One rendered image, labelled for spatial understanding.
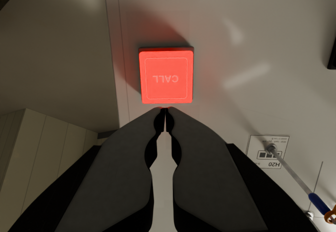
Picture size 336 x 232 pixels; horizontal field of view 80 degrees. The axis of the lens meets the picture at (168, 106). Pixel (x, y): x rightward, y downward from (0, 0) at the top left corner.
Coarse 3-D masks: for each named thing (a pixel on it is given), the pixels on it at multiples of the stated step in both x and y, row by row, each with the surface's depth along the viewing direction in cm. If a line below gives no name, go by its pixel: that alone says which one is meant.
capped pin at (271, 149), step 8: (272, 144) 25; (272, 152) 25; (280, 160) 23; (288, 168) 22; (296, 176) 20; (304, 184) 19; (312, 192) 18; (312, 200) 18; (320, 200) 17; (320, 208) 17; (328, 208) 17
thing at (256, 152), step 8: (256, 136) 25; (264, 136) 25; (272, 136) 25; (280, 136) 25; (288, 136) 25; (248, 144) 25; (256, 144) 25; (264, 144) 25; (280, 144) 25; (248, 152) 26; (256, 152) 26; (264, 152) 26; (280, 152) 26; (256, 160) 26; (264, 160) 26; (272, 160) 26; (264, 168) 27; (272, 168) 27; (280, 168) 27
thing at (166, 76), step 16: (144, 64) 19; (160, 64) 19; (176, 64) 19; (192, 64) 19; (144, 80) 19; (160, 80) 19; (176, 80) 19; (144, 96) 20; (160, 96) 20; (176, 96) 20
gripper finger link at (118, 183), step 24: (144, 120) 11; (120, 144) 9; (144, 144) 9; (96, 168) 8; (120, 168) 8; (144, 168) 8; (96, 192) 7; (120, 192) 7; (144, 192) 7; (72, 216) 6; (96, 216) 6; (120, 216) 6; (144, 216) 7
